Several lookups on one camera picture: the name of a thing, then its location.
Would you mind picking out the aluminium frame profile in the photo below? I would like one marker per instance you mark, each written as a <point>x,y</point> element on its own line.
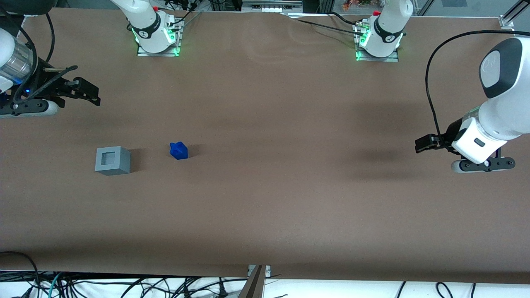
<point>513,14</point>

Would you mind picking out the metal corner bracket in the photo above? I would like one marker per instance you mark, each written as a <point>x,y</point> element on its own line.
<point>267,270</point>

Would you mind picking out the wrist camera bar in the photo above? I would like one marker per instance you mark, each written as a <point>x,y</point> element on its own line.
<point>29,108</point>
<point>484,164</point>

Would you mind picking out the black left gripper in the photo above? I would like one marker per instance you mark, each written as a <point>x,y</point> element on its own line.
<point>451,133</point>

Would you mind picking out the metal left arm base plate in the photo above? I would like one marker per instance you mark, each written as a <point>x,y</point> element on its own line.
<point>377,59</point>

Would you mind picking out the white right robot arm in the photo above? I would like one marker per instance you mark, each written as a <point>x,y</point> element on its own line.
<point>145,20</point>

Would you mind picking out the brown table cover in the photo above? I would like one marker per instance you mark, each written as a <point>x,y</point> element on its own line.
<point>290,207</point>

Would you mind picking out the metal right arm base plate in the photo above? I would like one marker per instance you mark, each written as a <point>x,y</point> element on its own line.
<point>157,54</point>

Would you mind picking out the grey equipment rack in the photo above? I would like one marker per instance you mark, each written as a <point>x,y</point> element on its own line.
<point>271,6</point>

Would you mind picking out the gray cube base with hole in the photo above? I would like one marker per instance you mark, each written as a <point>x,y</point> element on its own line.
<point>121,159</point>

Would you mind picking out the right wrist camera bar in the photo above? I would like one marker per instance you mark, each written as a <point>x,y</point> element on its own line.
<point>29,108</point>

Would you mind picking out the blue plastic part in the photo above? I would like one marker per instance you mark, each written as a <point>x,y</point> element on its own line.
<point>179,152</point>

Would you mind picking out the aluminium profile beam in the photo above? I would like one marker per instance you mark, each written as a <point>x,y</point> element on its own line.
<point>253,285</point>

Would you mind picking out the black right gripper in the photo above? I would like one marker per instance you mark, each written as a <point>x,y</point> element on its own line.
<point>44,82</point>

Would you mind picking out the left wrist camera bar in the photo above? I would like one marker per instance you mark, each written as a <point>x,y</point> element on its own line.
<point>484,164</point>

